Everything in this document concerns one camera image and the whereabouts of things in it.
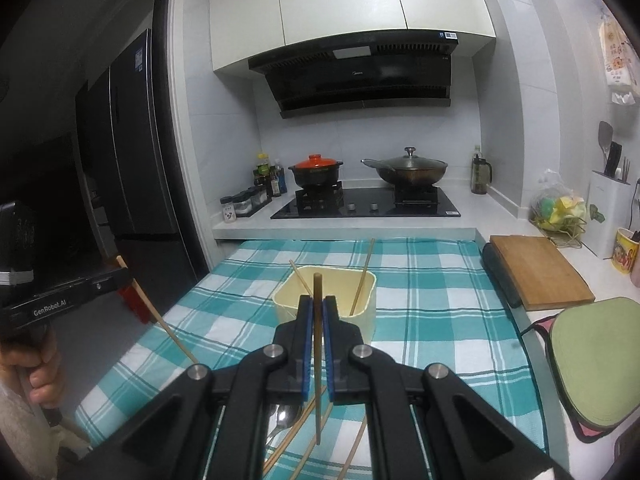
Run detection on wooden chopstick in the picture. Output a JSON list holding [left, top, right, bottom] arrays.
[[131, 278, 198, 364], [312, 272, 323, 445], [261, 386, 329, 476]]

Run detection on person's left hand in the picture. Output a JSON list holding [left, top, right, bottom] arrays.
[[1, 328, 64, 408]]

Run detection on large steel spoon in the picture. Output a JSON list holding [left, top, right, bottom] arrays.
[[266, 404, 304, 446]]

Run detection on wooden chopstick beside spoons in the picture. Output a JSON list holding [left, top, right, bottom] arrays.
[[261, 386, 329, 476]]

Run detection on right pair outer chopstick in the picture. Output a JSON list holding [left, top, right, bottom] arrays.
[[337, 415, 368, 480]]

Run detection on teal white plaid tablecloth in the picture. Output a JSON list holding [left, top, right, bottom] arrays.
[[72, 237, 548, 480]]

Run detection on black refrigerator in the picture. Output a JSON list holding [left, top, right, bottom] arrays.
[[75, 29, 207, 312]]

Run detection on cream utensil holder box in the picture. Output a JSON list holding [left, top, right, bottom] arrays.
[[271, 266, 376, 344]]

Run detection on black rolled mat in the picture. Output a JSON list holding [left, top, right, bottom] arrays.
[[482, 243, 523, 309]]

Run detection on chopstick in holder left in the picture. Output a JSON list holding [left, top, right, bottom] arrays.
[[288, 259, 314, 297]]

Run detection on chopstick in holder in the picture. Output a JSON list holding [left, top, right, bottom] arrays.
[[349, 238, 376, 316], [288, 259, 314, 297]]

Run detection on green pad mat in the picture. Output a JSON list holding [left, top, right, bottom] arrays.
[[524, 297, 639, 443]]

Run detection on wooden cutting board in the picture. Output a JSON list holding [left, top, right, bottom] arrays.
[[488, 235, 594, 311]]

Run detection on chopstick in holder right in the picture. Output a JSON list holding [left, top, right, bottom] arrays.
[[349, 238, 376, 316]]

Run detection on spice jar rack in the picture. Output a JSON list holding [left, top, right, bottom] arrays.
[[220, 184, 271, 223]]

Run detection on black gas stove top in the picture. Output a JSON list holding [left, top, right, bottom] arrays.
[[271, 182, 461, 219]]

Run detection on plastic bag with sponges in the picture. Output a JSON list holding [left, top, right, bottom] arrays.
[[529, 169, 587, 248]]

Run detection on sauce bottles group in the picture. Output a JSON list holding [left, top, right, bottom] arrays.
[[253, 153, 288, 197]]

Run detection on black wok glass lid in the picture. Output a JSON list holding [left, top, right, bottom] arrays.
[[360, 146, 448, 188]]

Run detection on dark glass kettle jug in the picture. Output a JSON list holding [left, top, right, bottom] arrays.
[[471, 153, 492, 194]]

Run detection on yellow printed cup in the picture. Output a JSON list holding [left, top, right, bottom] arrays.
[[612, 228, 639, 274]]

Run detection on black pot orange lid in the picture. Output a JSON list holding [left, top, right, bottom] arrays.
[[288, 154, 343, 188]]

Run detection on white knife utensil block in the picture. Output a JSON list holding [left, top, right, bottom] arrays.
[[582, 122, 634, 259]]

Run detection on black range hood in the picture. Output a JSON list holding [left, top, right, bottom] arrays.
[[247, 29, 459, 119]]

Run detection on white upper cabinets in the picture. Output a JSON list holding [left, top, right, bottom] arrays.
[[209, 0, 497, 78]]

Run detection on hanging paper bag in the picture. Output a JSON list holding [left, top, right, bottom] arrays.
[[599, 15, 639, 106]]

